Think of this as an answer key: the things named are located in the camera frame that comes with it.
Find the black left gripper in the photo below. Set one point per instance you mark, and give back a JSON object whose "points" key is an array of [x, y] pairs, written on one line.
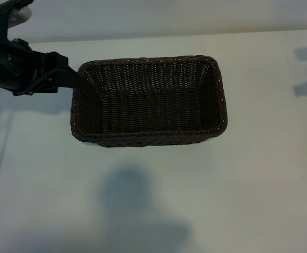
{"points": [[11, 66]]}

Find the dark brown wicker basket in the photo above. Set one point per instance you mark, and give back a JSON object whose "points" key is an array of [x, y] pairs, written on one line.
{"points": [[156, 113]]}

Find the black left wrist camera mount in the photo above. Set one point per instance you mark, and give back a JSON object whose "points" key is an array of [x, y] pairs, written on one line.
{"points": [[0, 15]]}

